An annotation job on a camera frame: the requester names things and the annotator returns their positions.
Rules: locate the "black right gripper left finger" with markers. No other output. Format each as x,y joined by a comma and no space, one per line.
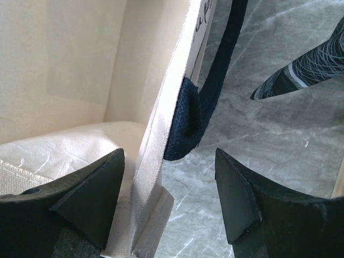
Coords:
68,217

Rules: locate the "beige canvas tote bag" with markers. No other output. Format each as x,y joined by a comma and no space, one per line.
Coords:
80,79

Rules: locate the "dark patterned hanging shirt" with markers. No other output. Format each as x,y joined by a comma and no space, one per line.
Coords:
317,65

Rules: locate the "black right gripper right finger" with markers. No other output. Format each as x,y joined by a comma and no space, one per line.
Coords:
265,219

